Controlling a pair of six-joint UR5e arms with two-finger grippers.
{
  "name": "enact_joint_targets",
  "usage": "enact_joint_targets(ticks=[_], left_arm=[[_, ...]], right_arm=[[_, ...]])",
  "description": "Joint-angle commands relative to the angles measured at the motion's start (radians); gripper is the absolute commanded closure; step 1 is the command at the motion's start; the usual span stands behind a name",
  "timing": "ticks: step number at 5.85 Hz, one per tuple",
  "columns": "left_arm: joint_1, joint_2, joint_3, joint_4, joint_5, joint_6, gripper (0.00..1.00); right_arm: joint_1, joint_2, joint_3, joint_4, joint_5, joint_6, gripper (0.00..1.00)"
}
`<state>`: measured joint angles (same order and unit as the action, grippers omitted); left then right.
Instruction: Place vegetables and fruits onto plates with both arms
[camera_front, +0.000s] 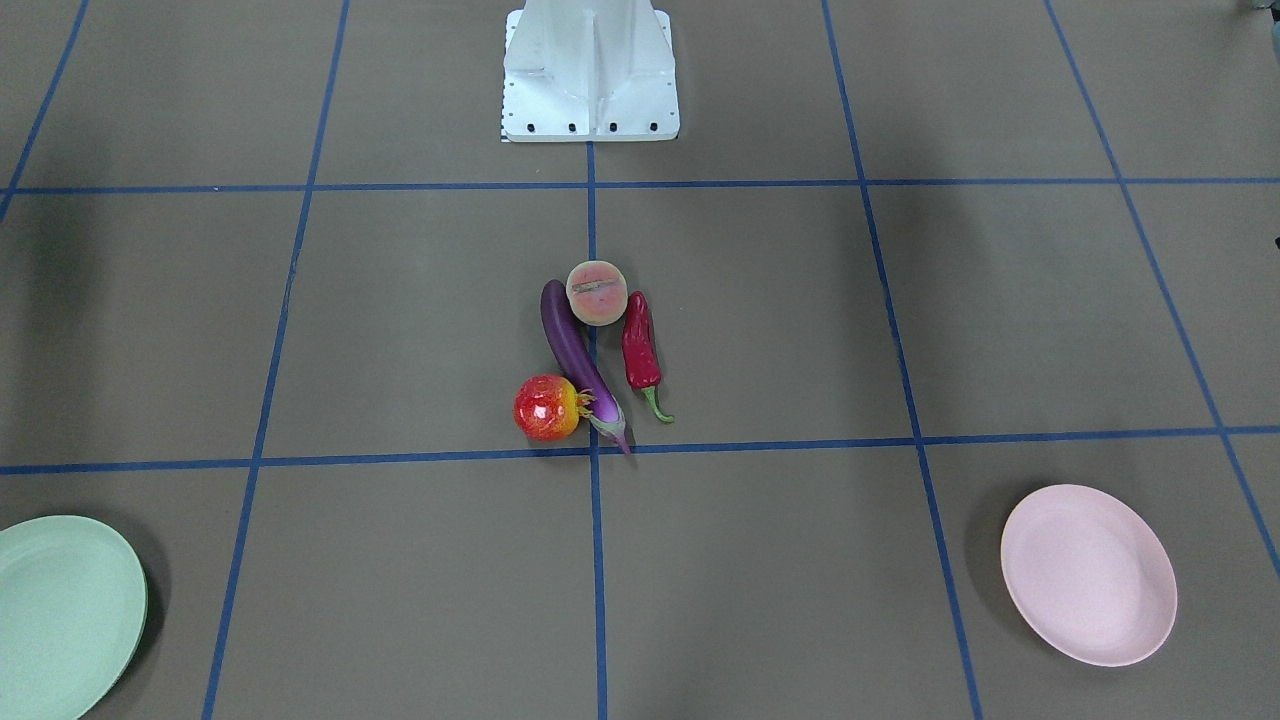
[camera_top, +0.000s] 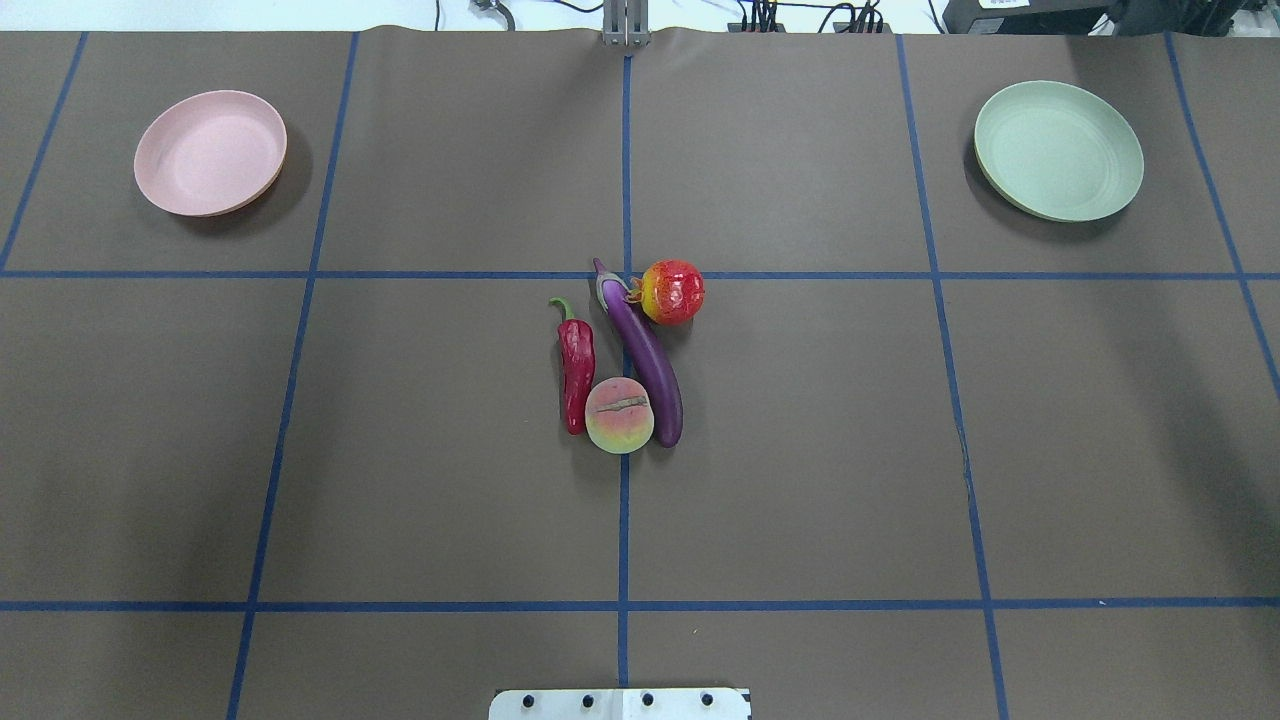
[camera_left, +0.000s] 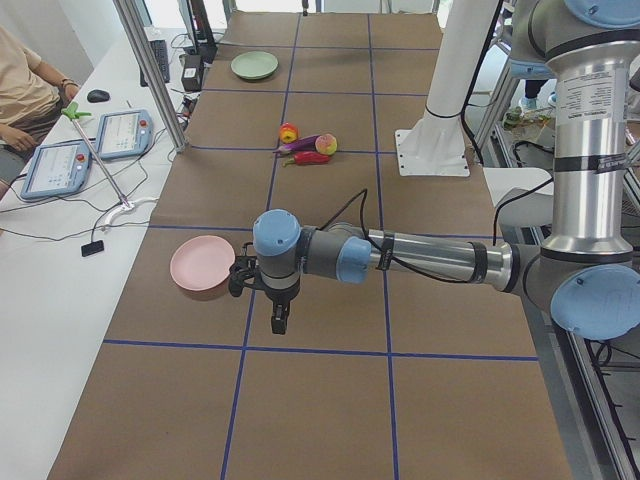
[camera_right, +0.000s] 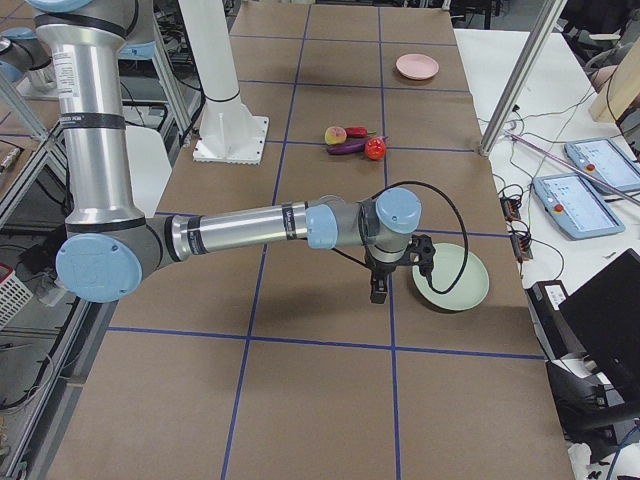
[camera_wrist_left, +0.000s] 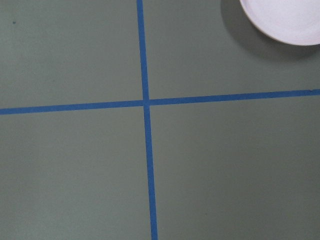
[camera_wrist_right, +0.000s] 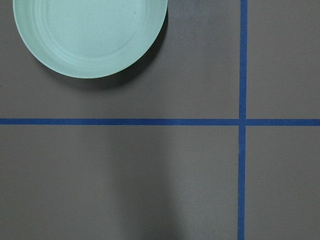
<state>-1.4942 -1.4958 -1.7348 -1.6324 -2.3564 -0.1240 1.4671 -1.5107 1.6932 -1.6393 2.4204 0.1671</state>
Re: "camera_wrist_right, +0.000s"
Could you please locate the light green plate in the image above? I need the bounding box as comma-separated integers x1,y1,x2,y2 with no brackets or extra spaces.
12,0,168,79

